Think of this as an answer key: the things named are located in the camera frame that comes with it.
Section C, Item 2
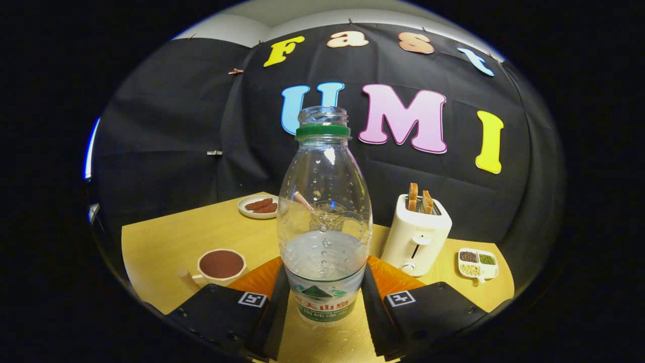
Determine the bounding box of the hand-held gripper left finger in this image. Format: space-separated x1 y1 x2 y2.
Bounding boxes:
166 256 291 361

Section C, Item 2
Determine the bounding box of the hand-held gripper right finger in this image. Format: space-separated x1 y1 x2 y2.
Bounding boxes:
360 256 488 361

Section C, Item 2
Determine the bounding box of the cream cup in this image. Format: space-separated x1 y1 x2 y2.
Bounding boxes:
176 249 247 288

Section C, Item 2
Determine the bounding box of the clear plastic bottle green ring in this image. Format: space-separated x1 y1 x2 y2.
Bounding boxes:
276 106 373 324

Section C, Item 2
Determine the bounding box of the white divided dish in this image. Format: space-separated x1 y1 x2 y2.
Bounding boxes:
458 248 499 283

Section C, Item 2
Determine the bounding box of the white toaster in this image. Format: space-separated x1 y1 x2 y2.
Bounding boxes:
381 194 453 277

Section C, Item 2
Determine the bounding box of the wooden table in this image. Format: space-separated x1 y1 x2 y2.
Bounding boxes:
121 192 515 363

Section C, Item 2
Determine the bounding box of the small white plate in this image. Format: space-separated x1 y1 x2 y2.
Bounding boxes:
238 195 279 219

